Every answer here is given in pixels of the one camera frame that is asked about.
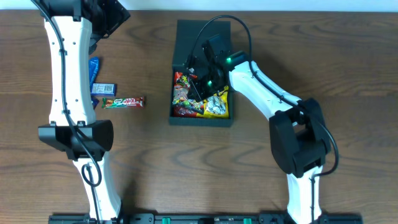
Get black Haribo candy bag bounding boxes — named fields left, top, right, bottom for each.
left=172, top=72, right=204, bottom=114

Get yellow Hacks candy bag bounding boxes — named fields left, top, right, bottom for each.
left=196, top=86, right=229, bottom=119

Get red Hacks candy bag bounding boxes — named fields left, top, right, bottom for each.
left=172, top=71, right=200, bottom=118

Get black gift box with lid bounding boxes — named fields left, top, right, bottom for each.
left=169, top=19, right=233, bottom=127

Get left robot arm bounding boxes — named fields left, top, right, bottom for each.
left=33, top=0, right=130, bottom=223

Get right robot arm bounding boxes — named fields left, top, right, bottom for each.
left=192, top=50, right=336, bottom=223

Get blue Oreo cookie pack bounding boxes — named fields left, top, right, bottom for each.
left=88, top=57, right=100, bottom=90

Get small blue silver box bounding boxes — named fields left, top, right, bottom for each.
left=91, top=83, right=117, bottom=96

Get purple Dairy Milk bar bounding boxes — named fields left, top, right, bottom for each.
left=91, top=96, right=99, bottom=109

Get red green KitKat bar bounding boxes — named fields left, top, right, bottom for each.
left=101, top=96, right=145, bottom=109

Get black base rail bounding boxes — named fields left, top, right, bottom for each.
left=47, top=212, right=364, bottom=224

